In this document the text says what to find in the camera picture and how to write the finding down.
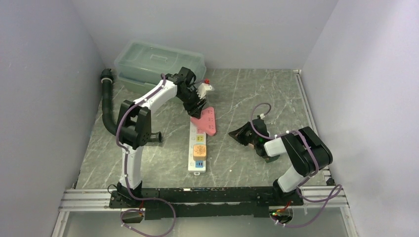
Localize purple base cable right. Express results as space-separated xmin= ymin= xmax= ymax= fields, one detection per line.
xmin=271 ymin=193 xmax=338 ymax=229

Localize pink triangular power strip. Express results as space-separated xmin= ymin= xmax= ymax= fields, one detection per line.
xmin=190 ymin=107 xmax=216 ymax=136

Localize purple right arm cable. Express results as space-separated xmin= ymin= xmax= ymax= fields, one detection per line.
xmin=250 ymin=103 xmax=343 ymax=204

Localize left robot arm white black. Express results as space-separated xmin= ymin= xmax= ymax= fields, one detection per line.
xmin=116 ymin=67 xmax=206 ymax=207

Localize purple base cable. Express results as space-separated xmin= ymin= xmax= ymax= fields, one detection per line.
xmin=271 ymin=193 xmax=338 ymax=229
xmin=120 ymin=196 xmax=177 ymax=237

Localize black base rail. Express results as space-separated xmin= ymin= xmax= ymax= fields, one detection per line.
xmin=109 ymin=186 xmax=303 ymax=220

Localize black corrugated hose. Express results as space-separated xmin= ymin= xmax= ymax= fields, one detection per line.
xmin=99 ymin=68 xmax=163 ymax=144

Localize dark green cube adapter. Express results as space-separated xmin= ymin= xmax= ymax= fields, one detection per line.
xmin=264 ymin=155 xmax=280 ymax=163

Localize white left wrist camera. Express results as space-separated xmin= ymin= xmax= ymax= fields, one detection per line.
xmin=197 ymin=79 xmax=215 ymax=99

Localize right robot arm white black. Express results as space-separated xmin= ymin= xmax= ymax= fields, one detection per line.
xmin=228 ymin=118 xmax=333 ymax=205

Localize tan cube plug adapter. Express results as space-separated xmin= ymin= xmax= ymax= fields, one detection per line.
xmin=192 ymin=144 xmax=207 ymax=161

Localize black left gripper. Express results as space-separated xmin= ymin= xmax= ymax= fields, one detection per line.
xmin=178 ymin=89 xmax=208 ymax=120

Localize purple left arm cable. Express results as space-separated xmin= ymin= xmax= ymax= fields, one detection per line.
xmin=115 ymin=73 xmax=167 ymax=200

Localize translucent green plastic box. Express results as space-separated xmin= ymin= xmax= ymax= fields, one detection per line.
xmin=114 ymin=40 xmax=207 ymax=95

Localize aluminium frame rail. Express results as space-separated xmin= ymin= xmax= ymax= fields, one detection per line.
xmin=54 ymin=69 xmax=347 ymax=237

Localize white multicolour power strip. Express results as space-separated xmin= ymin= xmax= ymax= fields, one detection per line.
xmin=188 ymin=122 xmax=207 ymax=176

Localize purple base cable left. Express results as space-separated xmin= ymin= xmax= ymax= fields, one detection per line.
xmin=120 ymin=196 xmax=177 ymax=237

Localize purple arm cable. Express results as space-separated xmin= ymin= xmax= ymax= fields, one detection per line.
xmin=115 ymin=73 xmax=167 ymax=200
xmin=250 ymin=103 xmax=343 ymax=204

